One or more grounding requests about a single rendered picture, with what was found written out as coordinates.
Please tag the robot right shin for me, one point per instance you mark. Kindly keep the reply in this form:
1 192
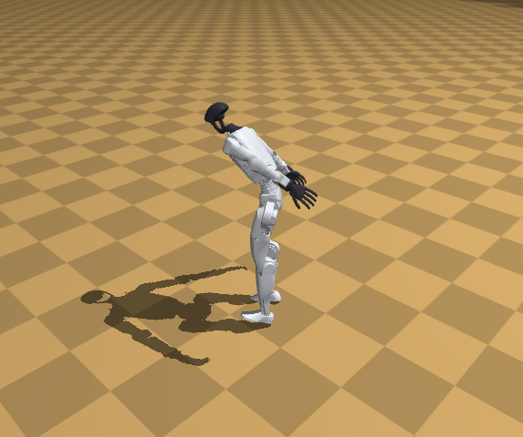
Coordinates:
276 261

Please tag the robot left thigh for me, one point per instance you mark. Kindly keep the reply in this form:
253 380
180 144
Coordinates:
260 235

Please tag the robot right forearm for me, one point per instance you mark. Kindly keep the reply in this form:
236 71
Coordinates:
281 165

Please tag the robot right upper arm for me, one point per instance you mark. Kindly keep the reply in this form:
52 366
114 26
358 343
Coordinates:
264 143

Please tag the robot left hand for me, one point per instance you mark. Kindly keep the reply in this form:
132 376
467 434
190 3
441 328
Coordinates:
297 191

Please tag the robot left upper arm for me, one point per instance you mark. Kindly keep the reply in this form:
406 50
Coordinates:
232 148

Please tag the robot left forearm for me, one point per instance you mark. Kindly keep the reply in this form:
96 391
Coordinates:
266 170

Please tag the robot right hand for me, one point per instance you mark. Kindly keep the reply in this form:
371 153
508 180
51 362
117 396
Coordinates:
294 175

